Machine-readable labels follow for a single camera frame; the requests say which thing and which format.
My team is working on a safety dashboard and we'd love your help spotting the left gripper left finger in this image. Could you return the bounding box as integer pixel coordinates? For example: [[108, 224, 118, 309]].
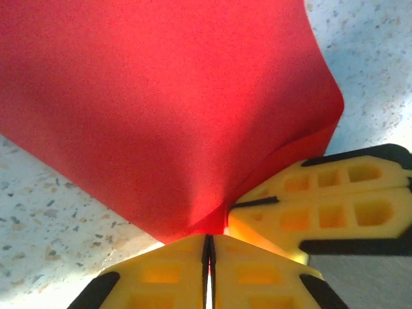
[[67, 234, 209, 309]]

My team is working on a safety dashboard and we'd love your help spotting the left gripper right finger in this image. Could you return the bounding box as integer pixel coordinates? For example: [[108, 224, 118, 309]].
[[209, 234, 351, 309]]

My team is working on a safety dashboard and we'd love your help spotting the red paper sheet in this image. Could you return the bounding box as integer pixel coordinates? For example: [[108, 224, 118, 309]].
[[0, 0, 345, 245]]

